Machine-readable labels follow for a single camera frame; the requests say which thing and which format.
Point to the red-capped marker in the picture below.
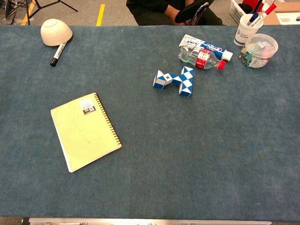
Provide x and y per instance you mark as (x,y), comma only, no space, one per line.
(266,12)

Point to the blue-capped marker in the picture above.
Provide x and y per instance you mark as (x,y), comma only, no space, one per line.
(253,17)

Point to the black tripod stand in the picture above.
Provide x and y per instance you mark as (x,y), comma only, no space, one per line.
(35,7)

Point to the white blue toothpaste tube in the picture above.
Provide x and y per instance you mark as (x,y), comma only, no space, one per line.
(206,47)

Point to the black chair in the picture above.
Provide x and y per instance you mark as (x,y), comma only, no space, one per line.
(191,10)

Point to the white paper cup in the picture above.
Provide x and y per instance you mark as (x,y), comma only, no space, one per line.
(243,34)

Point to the clear tub of clips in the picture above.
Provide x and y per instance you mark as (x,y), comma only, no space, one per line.
(257,51)

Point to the yellow spiral notebook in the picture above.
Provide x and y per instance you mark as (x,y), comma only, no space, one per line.
(84,133)

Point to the blue table cloth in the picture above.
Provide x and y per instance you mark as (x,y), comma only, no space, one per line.
(150,164)

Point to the blue white snake puzzle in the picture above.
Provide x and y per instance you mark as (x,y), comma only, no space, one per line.
(178,80)

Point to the white plastic basket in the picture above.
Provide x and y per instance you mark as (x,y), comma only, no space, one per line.
(237,10)

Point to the clear red-capped water bottle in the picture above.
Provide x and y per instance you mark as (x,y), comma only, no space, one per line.
(199,58)

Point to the white upturned bowl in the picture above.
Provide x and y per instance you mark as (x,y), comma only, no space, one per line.
(55,31)

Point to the person in black clothes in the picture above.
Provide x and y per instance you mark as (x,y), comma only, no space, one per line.
(152,11)

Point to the silver metal rail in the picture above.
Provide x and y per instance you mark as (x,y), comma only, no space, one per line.
(150,221)

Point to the black white marker pen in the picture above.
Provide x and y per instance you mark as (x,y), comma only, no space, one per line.
(57,54)

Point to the cardboard box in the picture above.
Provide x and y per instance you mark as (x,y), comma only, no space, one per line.
(284,14)

